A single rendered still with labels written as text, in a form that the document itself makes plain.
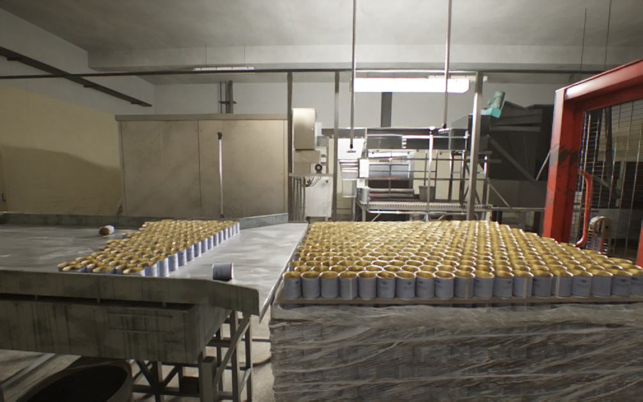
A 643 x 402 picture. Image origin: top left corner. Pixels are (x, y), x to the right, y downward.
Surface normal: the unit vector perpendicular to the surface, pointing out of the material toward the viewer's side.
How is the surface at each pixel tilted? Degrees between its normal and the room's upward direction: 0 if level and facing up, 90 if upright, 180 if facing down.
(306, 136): 90
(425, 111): 90
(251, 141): 90
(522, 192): 90
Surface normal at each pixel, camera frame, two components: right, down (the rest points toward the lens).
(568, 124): -0.05, 0.10
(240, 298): -0.33, 0.09
